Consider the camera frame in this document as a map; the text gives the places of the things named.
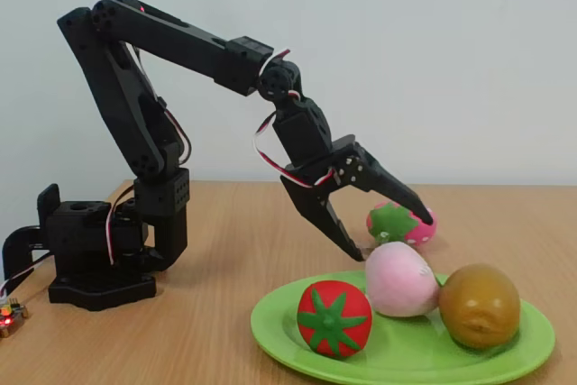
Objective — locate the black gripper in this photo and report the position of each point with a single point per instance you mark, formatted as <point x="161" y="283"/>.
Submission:
<point x="323" y="189"/>

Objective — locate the pink plush peach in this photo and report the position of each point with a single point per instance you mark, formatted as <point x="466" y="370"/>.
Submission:
<point x="399" y="281"/>

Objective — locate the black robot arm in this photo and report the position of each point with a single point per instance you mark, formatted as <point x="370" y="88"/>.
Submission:
<point x="126" y="101"/>

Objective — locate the green oval plate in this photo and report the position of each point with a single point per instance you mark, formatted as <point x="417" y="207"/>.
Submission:
<point x="405" y="344"/>

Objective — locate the pink toy strawberry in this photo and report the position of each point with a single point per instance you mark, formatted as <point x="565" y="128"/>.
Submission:
<point x="421" y="234"/>

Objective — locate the red toy tomato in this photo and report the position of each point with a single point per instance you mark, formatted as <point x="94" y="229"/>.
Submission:
<point x="333" y="317"/>

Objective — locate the brown toy kiwi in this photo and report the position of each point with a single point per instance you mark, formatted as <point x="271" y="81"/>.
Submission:
<point x="480" y="306"/>

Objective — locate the black table clamp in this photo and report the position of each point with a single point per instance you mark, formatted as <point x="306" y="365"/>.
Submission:
<point x="13" y="241"/>

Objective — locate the small circuit board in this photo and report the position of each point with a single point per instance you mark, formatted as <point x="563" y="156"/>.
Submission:
<point x="11" y="317"/>

